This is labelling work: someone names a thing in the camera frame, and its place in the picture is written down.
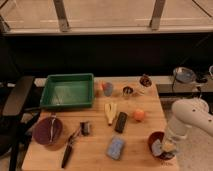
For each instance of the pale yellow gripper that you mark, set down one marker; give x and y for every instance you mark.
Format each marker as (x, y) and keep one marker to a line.
(168, 146)

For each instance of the light blue towel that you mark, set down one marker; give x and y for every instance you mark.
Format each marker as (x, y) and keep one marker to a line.
(157, 150)

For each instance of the red bowl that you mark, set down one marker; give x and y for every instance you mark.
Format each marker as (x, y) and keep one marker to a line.
(154, 136)

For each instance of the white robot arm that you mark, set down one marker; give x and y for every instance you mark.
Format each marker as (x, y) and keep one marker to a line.
(186, 113)

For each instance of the metal bowl on shelf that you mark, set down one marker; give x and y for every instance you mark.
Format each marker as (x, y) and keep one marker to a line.
(184, 75)

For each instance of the metal spoon in bowl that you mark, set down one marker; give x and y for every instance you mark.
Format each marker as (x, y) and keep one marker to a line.
(53, 118)

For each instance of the purple bowl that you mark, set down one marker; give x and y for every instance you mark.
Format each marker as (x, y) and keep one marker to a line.
(41, 132)

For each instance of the orange fruit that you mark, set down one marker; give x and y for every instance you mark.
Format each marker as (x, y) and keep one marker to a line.
(139, 115)

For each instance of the blue sponge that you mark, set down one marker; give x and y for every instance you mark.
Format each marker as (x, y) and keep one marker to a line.
(115, 148)

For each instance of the black rectangular block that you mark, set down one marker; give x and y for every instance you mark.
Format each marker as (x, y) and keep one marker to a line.
(121, 121)

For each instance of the small metal cup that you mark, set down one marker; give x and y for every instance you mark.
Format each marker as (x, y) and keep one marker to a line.
(127, 91)

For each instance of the white cup with brown contents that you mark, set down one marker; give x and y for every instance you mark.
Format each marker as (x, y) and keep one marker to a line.
(145, 82)

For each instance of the blue cup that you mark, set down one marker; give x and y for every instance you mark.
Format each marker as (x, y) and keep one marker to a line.
(107, 88)

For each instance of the small black metal clip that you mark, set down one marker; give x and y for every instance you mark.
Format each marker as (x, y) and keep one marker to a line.
(85, 128)

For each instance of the green plastic tray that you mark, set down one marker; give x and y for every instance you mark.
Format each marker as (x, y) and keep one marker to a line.
(67, 91)

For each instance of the black handled knife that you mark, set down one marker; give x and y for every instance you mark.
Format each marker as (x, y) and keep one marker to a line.
(68, 149)

